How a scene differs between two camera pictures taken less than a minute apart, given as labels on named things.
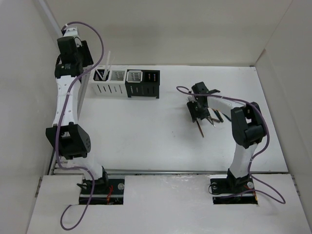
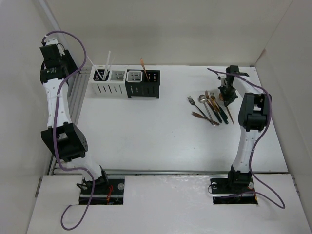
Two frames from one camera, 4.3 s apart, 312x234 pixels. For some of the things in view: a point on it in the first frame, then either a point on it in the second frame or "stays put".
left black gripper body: [83, 55] -> [66, 61]
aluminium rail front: [181, 172] stays put
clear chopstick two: [108, 58] stays put
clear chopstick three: [99, 74] stays put
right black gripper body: [196, 111] -> [229, 92]
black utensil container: [143, 83] stays put
